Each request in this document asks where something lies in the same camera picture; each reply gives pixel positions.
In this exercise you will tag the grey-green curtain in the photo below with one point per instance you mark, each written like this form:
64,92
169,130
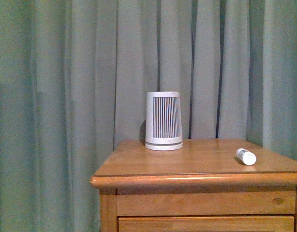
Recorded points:
74,75

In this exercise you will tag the wooden nightstand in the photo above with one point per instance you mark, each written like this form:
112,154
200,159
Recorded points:
203,179

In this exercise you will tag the wooden nightstand drawer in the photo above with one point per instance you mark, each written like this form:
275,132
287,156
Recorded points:
207,224

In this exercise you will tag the white medicine bottle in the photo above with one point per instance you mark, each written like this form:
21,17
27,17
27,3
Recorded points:
247,157

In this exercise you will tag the white slatted air purifier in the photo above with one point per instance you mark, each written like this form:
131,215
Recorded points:
163,121

